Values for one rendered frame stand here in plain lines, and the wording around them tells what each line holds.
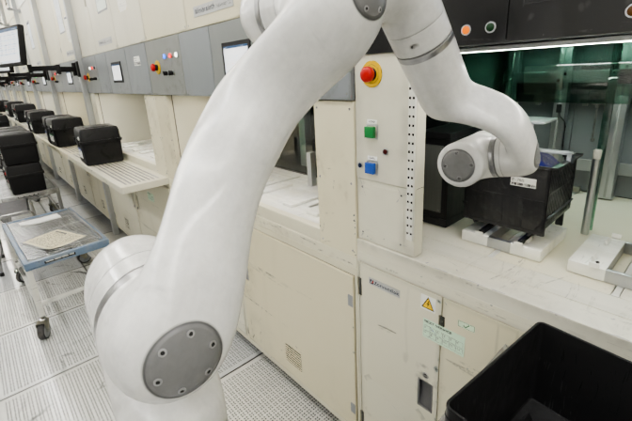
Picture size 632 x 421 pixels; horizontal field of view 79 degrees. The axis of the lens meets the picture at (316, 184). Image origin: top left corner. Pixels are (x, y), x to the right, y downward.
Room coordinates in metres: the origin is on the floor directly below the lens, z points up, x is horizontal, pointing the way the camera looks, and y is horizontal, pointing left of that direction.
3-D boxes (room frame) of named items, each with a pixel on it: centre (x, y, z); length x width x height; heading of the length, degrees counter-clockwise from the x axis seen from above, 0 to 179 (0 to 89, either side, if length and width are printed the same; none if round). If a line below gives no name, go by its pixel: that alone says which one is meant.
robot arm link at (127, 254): (0.39, 0.20, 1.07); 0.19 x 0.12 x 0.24; 36
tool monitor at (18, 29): (3.07, 2.04, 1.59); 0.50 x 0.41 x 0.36; 131
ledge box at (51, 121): (3.69, 2.37, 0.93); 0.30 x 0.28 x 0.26; 44
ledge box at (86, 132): (2.80, 1.58, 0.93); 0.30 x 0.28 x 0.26; 38
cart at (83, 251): (2.31, 1.71, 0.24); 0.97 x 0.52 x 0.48; 44
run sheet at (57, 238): (2.16, 1.61, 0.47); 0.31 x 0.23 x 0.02; 63
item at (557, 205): (1.01, -0.56, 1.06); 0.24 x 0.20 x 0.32; 42
